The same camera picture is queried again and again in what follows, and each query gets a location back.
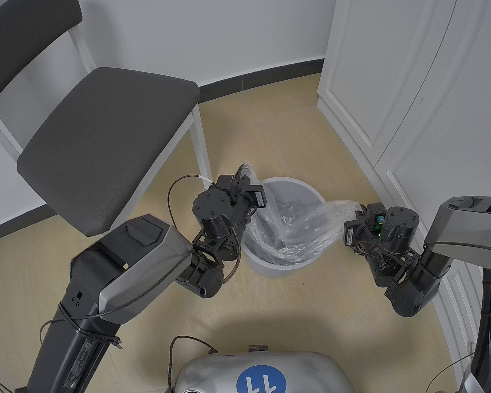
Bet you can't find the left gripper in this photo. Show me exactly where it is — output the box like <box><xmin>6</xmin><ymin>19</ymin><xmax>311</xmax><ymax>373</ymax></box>
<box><xmin>229</xmin><ymin>178</ymin><xmax>268</xmax><ymax>222</ymax></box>

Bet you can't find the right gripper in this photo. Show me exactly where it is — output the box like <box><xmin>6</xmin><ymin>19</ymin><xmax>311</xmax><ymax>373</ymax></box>
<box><xmin>343</xmin><ymin>215</ymin><xmax>379</xmax><ymax>258</ymax></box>

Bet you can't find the clear plastic bag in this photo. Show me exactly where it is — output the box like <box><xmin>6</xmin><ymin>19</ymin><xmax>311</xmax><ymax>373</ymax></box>
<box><xmin>239</xmin><ymin>161</ymin><xmax>367</xmax><ymax>266</ymax></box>

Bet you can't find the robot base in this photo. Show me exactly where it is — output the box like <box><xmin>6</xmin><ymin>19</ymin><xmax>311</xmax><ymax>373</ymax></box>
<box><xmin>175</xmin><ymin>344</ymin><xmax>357</xmax><ymax>393</ymax></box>

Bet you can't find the white trash bin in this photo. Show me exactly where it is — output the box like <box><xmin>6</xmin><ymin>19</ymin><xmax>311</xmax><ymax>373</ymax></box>
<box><xmin>241</xmin><ymin>177</ymin><xmax>326</xmax><ymax>280</ymax></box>

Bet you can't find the white chair dark grey seat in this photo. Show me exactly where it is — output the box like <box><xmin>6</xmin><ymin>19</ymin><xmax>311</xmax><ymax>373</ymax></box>
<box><xmin>0</xmin><ymin>0</ymin><xmax>214</xmax><ymax>238</ymax></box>

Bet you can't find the white wardrobe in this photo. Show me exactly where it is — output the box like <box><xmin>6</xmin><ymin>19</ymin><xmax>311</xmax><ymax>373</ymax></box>
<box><xmin>317</xmin><ymin>0</ymin><xmax>491</xmax><ymax>393</ymax></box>

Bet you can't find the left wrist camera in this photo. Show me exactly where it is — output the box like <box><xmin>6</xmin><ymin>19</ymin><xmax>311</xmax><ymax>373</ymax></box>
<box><xmin>216</xmin><ymin>174</ymin><xmax>240</xmax><ymax>198</ymax></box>

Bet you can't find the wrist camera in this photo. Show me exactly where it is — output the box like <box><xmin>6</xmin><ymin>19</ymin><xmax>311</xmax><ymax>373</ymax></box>
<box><xmin>366</xmin><ymin>202</ymin><xmax>388</xmax><ymax>228</ymax></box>
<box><xmin>216</xmin><ymin>174</ymin><xmax>240</xmax><ymax>198</ymax></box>

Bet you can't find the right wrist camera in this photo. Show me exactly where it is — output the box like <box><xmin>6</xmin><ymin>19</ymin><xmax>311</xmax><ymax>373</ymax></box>
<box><xmin>366</xmin><ymin>202</ymin><xmax>388</xmax><ymax>228</ymax></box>

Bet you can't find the black cable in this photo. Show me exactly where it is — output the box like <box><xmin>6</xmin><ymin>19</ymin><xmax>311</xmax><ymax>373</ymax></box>
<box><xmin>167</xmin><ymin>174</ymin><xmax>214</xmax><ymax>229</ymax></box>
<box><xmin>169</xmin><ymin>336</ymin><xmax>218</xmax><ymax>393</ymax></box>

